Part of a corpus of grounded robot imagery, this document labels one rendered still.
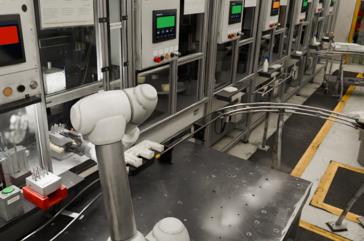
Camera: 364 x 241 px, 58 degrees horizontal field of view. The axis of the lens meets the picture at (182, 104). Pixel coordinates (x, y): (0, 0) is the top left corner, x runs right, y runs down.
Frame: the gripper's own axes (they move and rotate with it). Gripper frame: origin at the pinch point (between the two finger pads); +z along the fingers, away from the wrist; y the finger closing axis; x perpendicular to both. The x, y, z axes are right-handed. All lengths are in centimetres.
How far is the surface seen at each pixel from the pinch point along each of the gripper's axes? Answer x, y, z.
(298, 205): -67, -33, -119
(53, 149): 6.3, -5.6, 2.9
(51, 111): 3.5, 16.1, 4.8
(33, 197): 37.7, -6.9, -25.0
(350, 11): -826, 31, -31
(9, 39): 33, 62, -16
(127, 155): -24.3, -13.2, -24.5
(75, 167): 5.2, -11.3, -13.4
